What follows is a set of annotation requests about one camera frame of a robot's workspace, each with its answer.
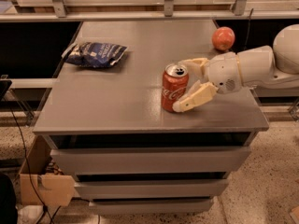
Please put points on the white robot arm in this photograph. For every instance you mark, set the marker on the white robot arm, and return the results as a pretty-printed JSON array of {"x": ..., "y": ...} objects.
[{"x": 271, "y": 67}]

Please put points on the red apple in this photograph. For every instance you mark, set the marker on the red apple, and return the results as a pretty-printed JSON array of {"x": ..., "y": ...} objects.
[{"x": 223, "y": 38}]

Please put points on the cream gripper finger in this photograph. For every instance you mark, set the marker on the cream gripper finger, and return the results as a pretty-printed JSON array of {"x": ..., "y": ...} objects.
[
  {"x": 195, "y": 66},
  {"x": 198, "y": 94}
]

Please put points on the blue chip bag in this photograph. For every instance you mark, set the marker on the blue chip bag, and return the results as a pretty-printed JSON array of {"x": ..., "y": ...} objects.
[{"x": 94, "y": 54}]

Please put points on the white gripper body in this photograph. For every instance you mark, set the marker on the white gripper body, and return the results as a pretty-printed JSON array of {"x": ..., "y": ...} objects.
[{"x": 222, "y": 71}]

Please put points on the red coke can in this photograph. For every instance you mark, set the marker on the red coke can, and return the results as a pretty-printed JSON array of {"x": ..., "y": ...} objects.
[{"x": 175, "y": 81}]

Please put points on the cardboard box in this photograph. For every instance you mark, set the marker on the cardboard box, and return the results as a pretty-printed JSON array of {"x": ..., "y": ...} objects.
[{"x": 39, "y": 186}]

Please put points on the grey drawer cabinet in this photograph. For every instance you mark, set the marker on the grey drawer cabinet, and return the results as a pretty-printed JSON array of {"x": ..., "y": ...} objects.
[{"x": 108, "y": 130}]

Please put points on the metal shelf rail frame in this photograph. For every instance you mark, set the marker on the metal shelf rail frame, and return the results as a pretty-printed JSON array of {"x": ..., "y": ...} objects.
[{"x": 132, "y": 10}]

